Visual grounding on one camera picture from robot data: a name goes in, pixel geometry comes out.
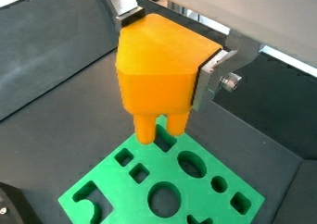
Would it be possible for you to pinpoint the green shape sorter board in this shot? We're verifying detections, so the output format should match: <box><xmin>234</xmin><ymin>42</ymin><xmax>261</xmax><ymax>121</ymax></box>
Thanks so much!
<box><xmin>59</xmin><ymin>117</ymin><xmax>263</xmax><ymax>224</ymax></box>

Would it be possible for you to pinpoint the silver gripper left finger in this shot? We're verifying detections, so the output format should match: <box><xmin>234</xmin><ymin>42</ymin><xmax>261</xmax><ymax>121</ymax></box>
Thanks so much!
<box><xmin>105</xmin><ymin>0</ymin><xmax>144</xmax><ymax>31</ymax></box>

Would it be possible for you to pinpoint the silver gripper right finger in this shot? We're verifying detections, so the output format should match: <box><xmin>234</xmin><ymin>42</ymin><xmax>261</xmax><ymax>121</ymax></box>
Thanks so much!
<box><xmin>191</xmin><ymin>31</ymin><xmax>263</xmax><ymax>111</ymax></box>

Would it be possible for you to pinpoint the black round base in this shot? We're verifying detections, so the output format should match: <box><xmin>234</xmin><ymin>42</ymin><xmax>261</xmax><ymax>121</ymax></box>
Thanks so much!
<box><xmin>0</xmin><ymin>182</ymin><xmax>41</xmax><ymax>224</ymax></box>

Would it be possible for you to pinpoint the orange three prong block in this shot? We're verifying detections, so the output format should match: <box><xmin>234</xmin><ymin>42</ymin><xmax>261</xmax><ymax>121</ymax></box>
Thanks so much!
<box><xmin>116</xmin><ymin>14</ymin><xmax>222</xmax><ymax>144</ymax></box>

